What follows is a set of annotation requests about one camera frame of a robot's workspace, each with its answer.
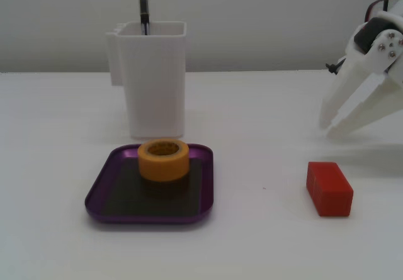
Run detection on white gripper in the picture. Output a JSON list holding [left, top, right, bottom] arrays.
[[319, 4, 403, 138]]

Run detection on yellow tape roll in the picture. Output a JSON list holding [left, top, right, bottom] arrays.
[[137, 138, 190, 182]]

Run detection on red rectangular block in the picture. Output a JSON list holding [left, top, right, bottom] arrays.
[[305, 161, 354, 218]]

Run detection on white plastic container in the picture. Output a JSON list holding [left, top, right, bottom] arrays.
[[105, 21, 187, 139]]

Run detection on black pen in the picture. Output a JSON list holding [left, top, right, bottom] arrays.
[[139, 0, 150, 37]]

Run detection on purple metal tray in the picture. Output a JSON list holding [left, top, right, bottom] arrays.
[[84, 143, 215, 225]]

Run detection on black cable tie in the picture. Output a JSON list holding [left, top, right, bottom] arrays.
[[325, 61, 340, 77]]

